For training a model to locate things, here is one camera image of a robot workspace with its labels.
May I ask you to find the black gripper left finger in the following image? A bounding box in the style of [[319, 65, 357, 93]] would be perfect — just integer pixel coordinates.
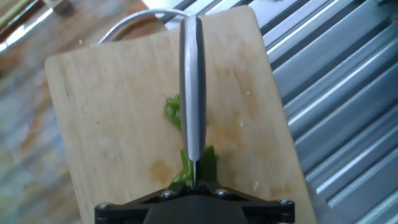
[[94, 182, 192, 224]]

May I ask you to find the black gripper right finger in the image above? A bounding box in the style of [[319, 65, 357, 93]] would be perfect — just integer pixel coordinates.
[[198, 181, 296, 224]]

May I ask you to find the green chili pepper piece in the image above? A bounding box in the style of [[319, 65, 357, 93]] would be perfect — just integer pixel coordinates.
[[164, 94, 183, 131]]

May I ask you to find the steel kitchen knife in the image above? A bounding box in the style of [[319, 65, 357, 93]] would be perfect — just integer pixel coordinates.
[[178, 15, 208, 191]]

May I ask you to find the bamboo cutting board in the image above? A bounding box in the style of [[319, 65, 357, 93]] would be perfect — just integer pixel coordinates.
[[44, 5, 317, 224]]

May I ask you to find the wooden dish rack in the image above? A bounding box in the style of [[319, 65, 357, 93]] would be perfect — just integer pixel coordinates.
[[0, 0, 76, 30]]

